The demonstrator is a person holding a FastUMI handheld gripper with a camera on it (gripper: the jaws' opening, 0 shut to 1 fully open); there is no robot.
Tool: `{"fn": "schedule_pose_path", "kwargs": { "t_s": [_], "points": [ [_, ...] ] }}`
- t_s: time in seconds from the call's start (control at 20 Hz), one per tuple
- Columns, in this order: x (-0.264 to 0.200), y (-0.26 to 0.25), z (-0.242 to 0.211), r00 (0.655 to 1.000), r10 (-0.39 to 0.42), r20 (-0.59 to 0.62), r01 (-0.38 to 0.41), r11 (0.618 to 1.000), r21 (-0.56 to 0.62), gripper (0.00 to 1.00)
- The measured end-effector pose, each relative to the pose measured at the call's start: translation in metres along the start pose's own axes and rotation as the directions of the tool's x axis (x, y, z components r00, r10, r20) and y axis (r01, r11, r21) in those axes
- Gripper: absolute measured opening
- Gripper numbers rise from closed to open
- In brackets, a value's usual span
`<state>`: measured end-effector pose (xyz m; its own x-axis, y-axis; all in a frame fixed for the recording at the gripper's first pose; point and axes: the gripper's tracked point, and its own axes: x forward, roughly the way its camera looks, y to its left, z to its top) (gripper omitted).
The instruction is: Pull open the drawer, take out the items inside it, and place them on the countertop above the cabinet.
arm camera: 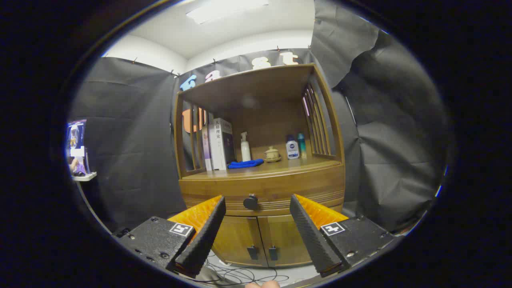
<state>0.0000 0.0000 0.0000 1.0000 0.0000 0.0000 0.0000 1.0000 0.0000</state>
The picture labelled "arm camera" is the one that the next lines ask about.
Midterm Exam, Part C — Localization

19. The wooden cabinet door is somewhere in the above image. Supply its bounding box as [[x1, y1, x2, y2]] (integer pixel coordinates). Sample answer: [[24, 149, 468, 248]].
[[258, 214, 316, 266], [211, 216, 268, 268]]

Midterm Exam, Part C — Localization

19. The thin white book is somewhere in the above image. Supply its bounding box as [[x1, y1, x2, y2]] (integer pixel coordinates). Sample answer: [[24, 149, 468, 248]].
[[207, 122, 216, 171]]

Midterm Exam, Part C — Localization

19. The wooden countertop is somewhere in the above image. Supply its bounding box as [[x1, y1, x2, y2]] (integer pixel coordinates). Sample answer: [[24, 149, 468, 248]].
[[182, 155, 344, 180]]

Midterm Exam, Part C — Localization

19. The ceiling light panel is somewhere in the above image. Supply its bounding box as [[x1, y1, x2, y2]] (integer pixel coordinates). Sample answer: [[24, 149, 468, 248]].
[[185, 0, 270, 25]]

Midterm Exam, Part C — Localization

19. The thick white book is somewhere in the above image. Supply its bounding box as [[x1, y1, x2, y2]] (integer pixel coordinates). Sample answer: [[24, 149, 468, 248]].
[[212, 118, 237, 171]]

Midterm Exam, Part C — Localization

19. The white lotion bottle blue cap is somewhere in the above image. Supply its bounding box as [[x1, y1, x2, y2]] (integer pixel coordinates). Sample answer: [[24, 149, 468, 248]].
[[286, 135, 300, 160]]

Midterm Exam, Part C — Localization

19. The blue folded cloth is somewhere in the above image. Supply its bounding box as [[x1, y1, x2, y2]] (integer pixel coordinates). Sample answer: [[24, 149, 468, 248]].
[[227, 159, 265, 169]]

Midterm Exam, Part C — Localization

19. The wooden drawer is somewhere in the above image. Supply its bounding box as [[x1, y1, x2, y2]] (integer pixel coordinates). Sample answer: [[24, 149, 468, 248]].
[[179, 165, 346, 217]]

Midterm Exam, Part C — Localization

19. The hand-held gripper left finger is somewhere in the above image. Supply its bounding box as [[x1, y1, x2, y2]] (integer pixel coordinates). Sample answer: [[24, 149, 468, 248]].
[[113, 195, 227, 279]]

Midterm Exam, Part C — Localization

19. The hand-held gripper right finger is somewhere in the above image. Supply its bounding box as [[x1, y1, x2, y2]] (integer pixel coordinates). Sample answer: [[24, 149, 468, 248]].
[[289, 194, 400, 278]]

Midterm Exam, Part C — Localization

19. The beige lidded teacup with saucer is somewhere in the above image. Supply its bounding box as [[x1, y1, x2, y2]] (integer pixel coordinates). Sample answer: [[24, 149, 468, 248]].
[[264, 146, 282, 163]]

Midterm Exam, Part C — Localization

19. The thin purple book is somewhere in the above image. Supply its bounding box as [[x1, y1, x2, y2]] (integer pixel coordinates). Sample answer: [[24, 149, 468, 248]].
[[201, 126, 211, 172]]

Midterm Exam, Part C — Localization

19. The white pump bottle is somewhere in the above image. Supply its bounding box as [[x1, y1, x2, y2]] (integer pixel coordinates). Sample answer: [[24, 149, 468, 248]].
[[240, 131, 252, 162]]

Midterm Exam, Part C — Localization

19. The wooden cabinet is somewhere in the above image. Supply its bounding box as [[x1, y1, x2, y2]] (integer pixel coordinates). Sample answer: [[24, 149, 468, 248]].
[[173, 63, 346, 268]]

